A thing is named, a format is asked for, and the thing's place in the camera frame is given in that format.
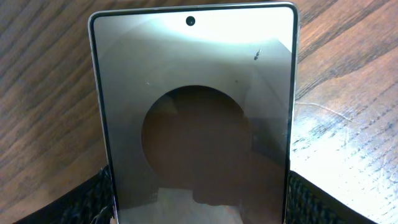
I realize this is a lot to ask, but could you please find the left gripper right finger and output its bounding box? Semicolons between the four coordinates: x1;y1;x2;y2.
285;170;376;224

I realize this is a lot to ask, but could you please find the Galaxy smartphone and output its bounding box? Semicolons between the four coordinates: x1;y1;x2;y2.
88;2;299;223

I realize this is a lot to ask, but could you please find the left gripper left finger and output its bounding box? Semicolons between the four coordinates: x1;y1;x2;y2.
15;166;114;224

